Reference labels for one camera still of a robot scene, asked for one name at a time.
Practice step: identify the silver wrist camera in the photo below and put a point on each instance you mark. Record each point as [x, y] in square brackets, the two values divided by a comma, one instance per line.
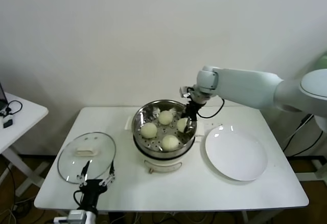
[76, 215]
[184, 91]

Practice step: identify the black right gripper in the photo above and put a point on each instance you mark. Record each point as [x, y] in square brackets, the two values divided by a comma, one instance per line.
[193, 110]

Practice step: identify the glass pot lid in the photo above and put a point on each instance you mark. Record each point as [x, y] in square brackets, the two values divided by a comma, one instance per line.
[102, 144]

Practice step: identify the stainless steel steamer basket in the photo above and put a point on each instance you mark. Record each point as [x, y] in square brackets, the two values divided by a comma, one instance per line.
[138, 121]

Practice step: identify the white round plate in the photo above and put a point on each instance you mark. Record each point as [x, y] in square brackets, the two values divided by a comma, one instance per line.
[235, 152]

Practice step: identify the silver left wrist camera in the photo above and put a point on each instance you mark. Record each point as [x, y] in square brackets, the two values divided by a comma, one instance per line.
[76, 215]

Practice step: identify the white side table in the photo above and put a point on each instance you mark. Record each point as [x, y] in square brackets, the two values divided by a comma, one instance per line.
[28, 114]

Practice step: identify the white electric cooking pot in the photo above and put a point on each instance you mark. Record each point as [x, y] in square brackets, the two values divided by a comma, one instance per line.
[163, 166]

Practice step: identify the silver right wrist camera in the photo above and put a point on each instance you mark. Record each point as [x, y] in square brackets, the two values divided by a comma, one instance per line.
[184, 91]

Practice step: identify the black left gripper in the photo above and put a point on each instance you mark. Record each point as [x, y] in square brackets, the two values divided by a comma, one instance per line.
[92, 190]

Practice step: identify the small black device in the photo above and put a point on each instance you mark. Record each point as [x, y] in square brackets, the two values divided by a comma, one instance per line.
[8, 123]

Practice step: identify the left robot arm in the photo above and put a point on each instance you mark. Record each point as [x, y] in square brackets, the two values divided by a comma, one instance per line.
[91, 217]

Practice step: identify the white steamed baozi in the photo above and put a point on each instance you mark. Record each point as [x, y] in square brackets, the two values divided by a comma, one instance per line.
[149, 131]
[166, 117]
[170, 142]
[182, 124]

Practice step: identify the pale green appliance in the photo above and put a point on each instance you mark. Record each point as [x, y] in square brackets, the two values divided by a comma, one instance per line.
[321, 63]

